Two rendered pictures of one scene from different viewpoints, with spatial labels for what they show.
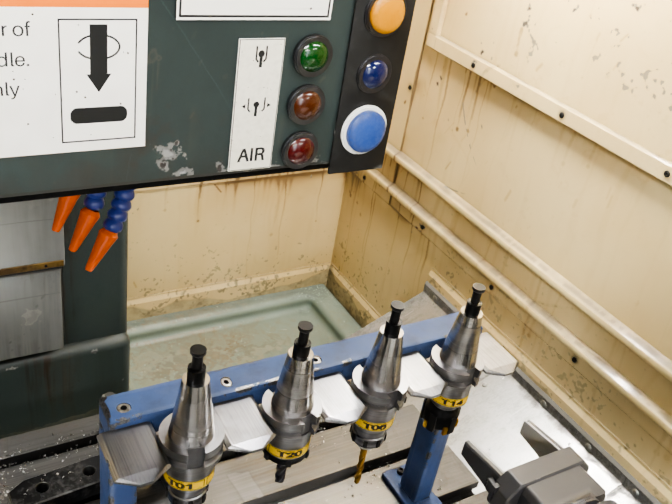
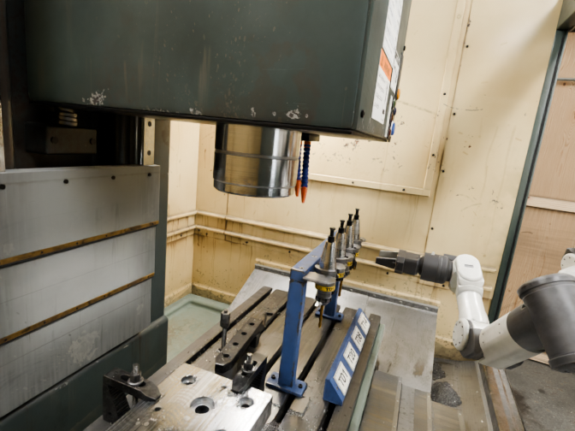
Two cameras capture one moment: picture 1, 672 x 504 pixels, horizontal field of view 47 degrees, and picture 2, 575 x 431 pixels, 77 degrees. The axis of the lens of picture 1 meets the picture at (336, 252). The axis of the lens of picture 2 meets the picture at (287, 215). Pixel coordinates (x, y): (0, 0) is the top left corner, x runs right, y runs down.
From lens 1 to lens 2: 0.75 m
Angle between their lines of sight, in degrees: 37
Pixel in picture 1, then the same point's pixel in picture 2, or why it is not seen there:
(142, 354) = not seen: hidden behind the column
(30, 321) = (139, 311)
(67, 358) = (147, 333)
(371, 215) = (214, 249)
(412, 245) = (242, 252)
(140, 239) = not seen: hidden behind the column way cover
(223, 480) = (270, 337)
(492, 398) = (309, 291)
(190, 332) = not seen: hidden behind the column
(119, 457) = (318, 279)
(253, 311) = (169, 313)
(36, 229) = (145, 256)
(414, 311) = (257, 276)
